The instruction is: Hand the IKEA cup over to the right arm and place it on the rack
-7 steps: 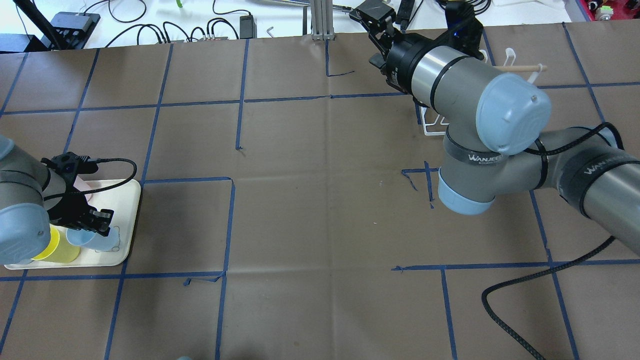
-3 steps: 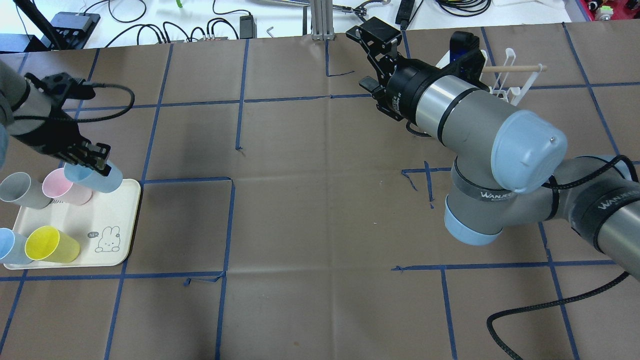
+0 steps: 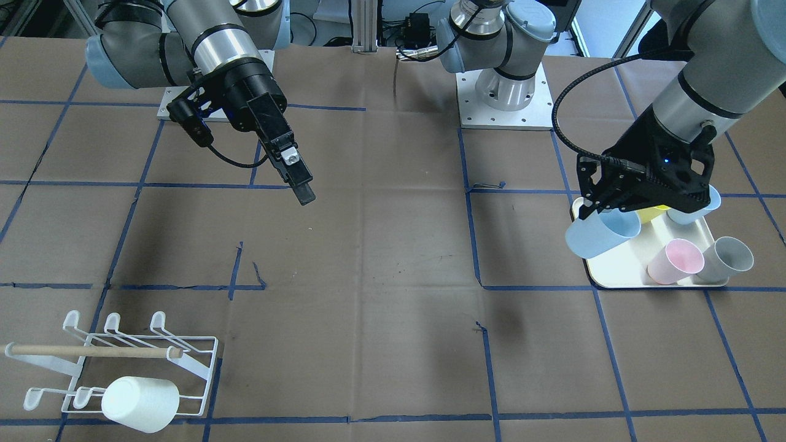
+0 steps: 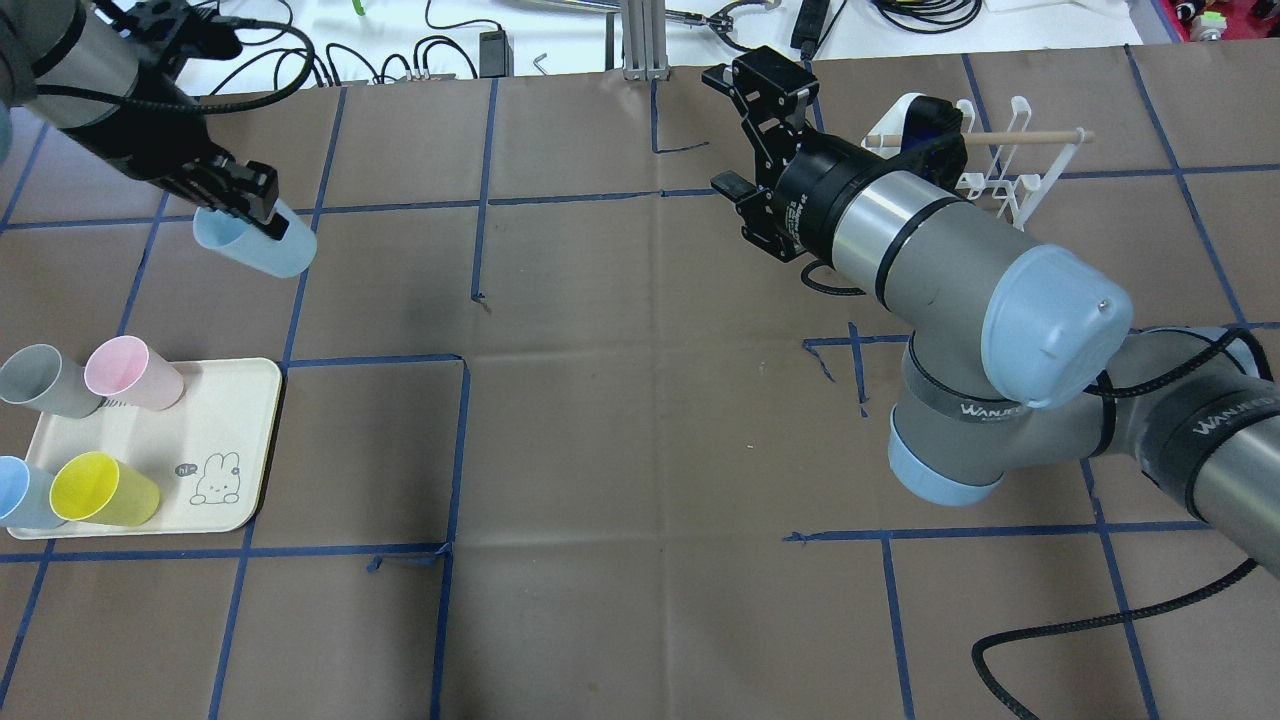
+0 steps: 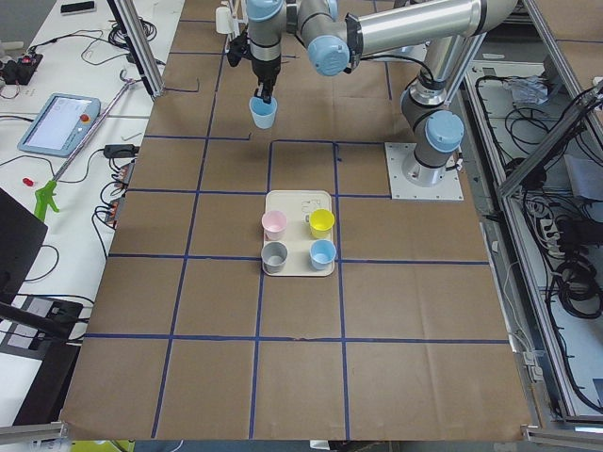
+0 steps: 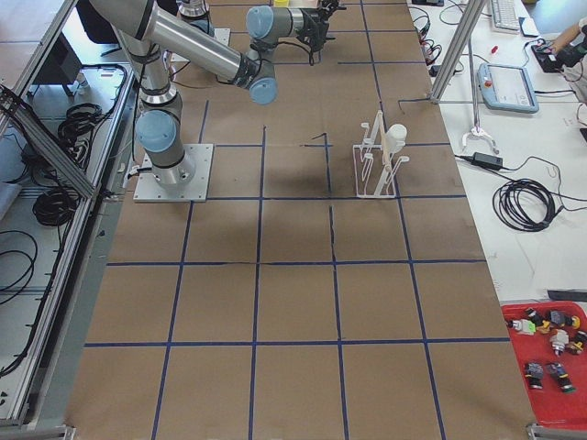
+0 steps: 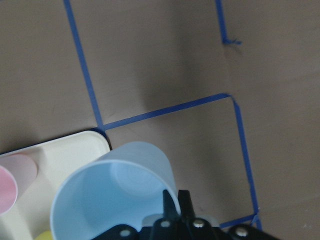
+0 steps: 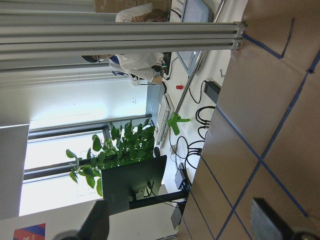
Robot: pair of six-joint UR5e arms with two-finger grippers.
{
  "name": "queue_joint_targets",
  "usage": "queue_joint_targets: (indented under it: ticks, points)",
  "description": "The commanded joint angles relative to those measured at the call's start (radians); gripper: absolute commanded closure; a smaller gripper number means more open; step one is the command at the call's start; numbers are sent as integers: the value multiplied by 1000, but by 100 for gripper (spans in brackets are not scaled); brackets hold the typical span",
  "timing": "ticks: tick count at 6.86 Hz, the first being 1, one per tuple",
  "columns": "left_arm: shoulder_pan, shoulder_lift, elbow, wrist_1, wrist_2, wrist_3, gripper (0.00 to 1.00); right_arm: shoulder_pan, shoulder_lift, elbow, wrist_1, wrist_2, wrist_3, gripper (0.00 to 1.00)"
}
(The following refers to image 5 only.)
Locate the white plastic cup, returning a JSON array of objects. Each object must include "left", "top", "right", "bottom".
[{"left": 215, "top": 6, "right": 235, "bottom": 35}]

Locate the white wire cup rack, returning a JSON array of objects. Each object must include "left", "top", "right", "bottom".
[{"left": 215, "top": 0, "right": 248, "bottom": 56}]

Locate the light blue plastic cup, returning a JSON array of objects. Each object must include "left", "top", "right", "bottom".
[
  {"left": 310, "top": 239, "right": 336, "bottom": 270},
  {"left": 249, "top": 96, "right": 278, "bottom": 130}
]

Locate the green reacher grabber tool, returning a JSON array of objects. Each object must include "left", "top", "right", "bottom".
[{"left": 34, "top": 69, "right": 139, "bottom": 221}]

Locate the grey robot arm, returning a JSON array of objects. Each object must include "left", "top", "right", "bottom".
[{"left": 241, "top": 0, "right": 516, "bottom": 187}]

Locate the pink plastic cup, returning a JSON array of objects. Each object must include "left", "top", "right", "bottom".
[{"left": 261, "top": 210, "right": 287, "bottom": 240}]

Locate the black smartphone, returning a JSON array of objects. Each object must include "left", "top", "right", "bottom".
[{"left": 59, "top": 0, "right": 96, "bottom": 15}]

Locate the blue teach pendant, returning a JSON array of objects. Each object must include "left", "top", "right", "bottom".
[{"left": 17, "top": 93, "right": 101, "bottom": 157}]

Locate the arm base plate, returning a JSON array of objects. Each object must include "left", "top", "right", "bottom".
[{"left": 384, "top": 142, "right": 464, "bottom": 202}]

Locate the aluminium frame post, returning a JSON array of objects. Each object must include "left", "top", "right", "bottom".
[{"left": 107, "top": 0, "right": 165, "bottom": 99}]

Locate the yellow plastic cup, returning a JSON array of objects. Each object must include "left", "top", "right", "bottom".
[{"left": 309, "top": 208, "right": 335, "bottom": 239}]

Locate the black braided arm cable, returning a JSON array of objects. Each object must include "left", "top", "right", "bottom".
[{"left": 348, "top": 51, "right": 437, "bottom": 89}]

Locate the black power adapter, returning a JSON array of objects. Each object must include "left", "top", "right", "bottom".
[{"left": 103, "top": 144, "right": 139, "bottom": 159}]

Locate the grey plastic cup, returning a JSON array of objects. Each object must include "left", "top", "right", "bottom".
[{"left": 261, "top": 241, "right": 288, "bottom": 274}]

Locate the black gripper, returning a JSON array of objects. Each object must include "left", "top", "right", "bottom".
[{"left": 250, "top": 41, "right": 282, "bottom": 104}]

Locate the black monitor stand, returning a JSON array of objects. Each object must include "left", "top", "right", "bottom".
[{"left": 0, "top": 187, "right": 84, "bottom": 349}]

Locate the cream bunny tray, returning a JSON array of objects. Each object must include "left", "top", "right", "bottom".
[{"left": 262, "top": 190, "right": 334, "bottom": 277}]

